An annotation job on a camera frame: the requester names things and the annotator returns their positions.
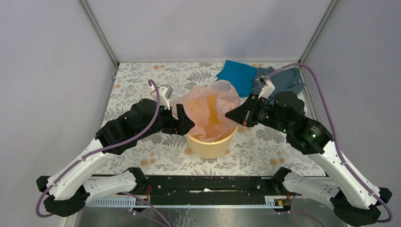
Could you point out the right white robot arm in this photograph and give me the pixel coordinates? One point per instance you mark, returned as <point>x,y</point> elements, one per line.
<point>353,198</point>

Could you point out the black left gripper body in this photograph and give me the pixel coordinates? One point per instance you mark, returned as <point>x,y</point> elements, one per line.
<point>166,122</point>

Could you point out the aluminium corner frame post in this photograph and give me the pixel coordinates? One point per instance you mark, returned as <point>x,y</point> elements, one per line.
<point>99,32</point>
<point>325,18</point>

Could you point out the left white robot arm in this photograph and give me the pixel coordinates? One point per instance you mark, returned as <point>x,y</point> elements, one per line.
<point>70,190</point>

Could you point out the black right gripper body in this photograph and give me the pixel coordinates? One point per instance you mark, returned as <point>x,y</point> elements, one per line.
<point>260,112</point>

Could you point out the pink plastic trash bag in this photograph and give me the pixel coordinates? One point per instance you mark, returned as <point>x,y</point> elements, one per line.
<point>228,100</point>

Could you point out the grey crumpled cloth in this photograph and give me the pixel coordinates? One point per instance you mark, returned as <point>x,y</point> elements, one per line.
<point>286,80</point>

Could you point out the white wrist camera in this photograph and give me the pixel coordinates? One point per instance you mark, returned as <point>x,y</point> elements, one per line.
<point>165,92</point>
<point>266,85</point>

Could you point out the aluminium corner frame post right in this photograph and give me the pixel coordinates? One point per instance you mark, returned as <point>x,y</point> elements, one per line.
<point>325,18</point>

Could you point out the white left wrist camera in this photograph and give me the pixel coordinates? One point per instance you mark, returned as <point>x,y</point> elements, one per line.
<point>165,92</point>

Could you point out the blue folded cloth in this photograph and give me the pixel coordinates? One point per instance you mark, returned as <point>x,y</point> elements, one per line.
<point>241,76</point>

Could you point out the floral patterned table mat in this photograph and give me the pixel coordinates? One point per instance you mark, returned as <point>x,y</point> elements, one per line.
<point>253,151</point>

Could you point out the aluminium corner frame post left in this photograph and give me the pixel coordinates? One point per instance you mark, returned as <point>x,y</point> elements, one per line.
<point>99,32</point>

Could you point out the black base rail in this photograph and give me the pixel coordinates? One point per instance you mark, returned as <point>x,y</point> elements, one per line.
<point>209,190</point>

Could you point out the yellow plastic trash bin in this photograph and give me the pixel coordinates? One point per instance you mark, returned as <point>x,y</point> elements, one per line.
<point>213,144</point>

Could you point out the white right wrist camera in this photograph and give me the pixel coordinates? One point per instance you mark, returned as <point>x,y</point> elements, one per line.
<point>266,85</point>

